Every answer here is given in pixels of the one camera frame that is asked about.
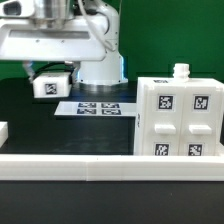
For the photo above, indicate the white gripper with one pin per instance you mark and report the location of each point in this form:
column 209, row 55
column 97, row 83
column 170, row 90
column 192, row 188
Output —
column 20, row 40

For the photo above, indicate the white cabinet top block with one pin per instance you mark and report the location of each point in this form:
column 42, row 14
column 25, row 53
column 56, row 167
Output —
column 52, row 85

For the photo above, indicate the white cabinet door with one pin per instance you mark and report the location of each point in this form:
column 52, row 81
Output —
column 162, row 121
column 199, row 120

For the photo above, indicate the white cabinet body box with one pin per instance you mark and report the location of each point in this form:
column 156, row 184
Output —
column 181, row 78

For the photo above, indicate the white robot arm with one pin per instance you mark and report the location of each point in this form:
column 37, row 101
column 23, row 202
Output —
column 102, row 19

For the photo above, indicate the white marker base plate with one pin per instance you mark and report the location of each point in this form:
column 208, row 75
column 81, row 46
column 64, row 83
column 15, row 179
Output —
column 104, row 109

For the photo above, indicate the white U-shaped fence frame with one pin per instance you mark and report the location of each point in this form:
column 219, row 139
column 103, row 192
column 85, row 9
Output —
column 110, row 168

